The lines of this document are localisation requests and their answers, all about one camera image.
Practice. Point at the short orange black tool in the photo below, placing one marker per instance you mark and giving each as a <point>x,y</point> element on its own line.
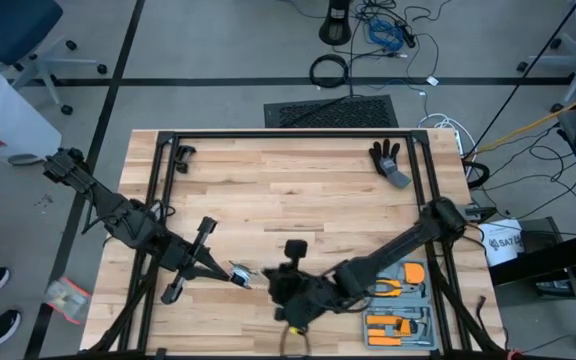
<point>393,331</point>

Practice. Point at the white plastic bin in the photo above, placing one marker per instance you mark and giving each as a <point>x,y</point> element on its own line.
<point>3,115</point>

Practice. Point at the small white adapter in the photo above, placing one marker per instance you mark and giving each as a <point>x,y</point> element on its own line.
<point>432,80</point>

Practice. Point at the small black clamp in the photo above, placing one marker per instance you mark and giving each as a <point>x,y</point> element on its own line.
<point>183,157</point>

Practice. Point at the black power strip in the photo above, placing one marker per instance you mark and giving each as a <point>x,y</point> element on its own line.
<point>408,36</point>

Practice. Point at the grey plastic tool case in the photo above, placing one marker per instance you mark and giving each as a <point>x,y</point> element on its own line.
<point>398,304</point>

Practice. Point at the blue office chair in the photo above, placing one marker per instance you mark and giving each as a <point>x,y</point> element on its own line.
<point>8,25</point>

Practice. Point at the black side desk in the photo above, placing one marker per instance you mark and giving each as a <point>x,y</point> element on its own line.
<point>543,260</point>

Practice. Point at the black aluminium table frame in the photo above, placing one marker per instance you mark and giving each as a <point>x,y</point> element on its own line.
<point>293,134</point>

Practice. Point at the black round stand base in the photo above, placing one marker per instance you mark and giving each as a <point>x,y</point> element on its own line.
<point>335,30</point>

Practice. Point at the black box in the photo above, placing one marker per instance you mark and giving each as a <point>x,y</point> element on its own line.
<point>538,235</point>

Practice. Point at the black grey work glove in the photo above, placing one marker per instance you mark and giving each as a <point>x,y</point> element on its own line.
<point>385,162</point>

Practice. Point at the black floor grate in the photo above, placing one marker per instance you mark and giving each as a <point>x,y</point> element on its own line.
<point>368,112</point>

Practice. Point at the black diagonal support pole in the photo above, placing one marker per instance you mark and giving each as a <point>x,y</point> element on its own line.
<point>521,80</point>

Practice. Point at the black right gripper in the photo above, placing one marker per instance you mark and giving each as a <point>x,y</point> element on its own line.
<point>303,295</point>

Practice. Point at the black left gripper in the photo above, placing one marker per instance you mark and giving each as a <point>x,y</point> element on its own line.
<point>188,260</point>

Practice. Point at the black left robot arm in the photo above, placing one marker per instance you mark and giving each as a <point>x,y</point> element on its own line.
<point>118,215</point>

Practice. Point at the red-edged clear pouch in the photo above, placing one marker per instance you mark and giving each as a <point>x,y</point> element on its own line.
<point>68,300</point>

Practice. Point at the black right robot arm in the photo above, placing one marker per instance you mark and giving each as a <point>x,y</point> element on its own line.
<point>398,247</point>

